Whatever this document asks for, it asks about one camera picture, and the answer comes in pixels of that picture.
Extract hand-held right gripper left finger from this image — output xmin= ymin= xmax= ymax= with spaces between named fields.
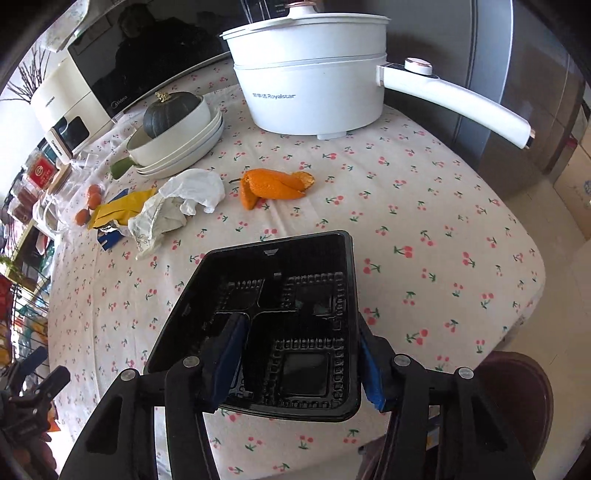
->
xmin=58 ymin=313 xmax=247 ymax=480

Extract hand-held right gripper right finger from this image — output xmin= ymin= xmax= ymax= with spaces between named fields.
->
xmin=359 ymin=320 xmax=536 ymax=480

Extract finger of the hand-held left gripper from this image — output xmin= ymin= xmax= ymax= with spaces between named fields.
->
xmin=32 ymin=366 xmax=71 ymax=408
xmin=9 ymin=346 xmax=49 ymax=376

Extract black plastic tray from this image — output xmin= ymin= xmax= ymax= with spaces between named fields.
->
xmin=143 ymin=230 xmax=362 ymax=423

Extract brown trash bin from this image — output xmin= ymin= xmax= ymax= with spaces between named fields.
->
xmin=360 ymin=351 xmax=554 ymax=480

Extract blue wrapper piece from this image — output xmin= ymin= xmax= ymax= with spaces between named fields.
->
xmin=97 ymin=226 xmax=123 ymax=251

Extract white tissue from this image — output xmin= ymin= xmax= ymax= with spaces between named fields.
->
xmin=128 ymin=168 xmax=226 ymax=259

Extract yellow snack packet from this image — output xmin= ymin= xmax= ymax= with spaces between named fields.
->
xmin=89 ymin=188 xmax=160 ymax=230

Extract orange peel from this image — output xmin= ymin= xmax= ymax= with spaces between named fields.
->
xmin=229 ymin=169 xmax=316 ymax=210

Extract white plastic container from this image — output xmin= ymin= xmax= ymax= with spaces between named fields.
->
xmin=31 ymin=191 xmax=65 ymax=236

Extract cherry print tablecloth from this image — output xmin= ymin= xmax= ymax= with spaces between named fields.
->
xmin=46 ymin=51 xmax=543 ymax=480

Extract glass jar with bamboo lid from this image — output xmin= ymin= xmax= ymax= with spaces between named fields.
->
xmin=44 ymin=154 xmax=109 ymax=232

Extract white plate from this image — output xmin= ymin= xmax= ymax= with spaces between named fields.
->
xmin=136 ymin=108 xmax=222 ymax=174
xmin=139 ymin=113 xmax=225 ymax=177

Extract stacked white bowls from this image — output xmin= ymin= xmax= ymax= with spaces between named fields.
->
xmin=110 ymin=95 xmax=212 ymax=180

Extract green pumpkin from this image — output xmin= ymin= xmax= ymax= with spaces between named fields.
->
xmin=142 ymin=91 xmax=202 ymax=138

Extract cream air fryer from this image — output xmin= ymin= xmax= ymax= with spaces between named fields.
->
xmin=30 ymin=58 xmax=114 ymax=162

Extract dry branch bundle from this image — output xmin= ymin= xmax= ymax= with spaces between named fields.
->
xmin=4 ymin=46 xmax=52 ymax=103

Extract white electric pot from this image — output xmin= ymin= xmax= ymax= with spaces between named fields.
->
xmin=219 ymin=0 xmax=536 ymax=149

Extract white microwave oven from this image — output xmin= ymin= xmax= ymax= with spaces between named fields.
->
xmin=67 ymin=0 xmax=241 ymax=121

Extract grey refrigerator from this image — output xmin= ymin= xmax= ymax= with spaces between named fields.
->
xmin=383 ymin=0 xmax=591 ymax=199

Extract black wire rack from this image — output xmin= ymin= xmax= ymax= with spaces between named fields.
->
xmin=0 ymin=277 xmax=51 ymax=370

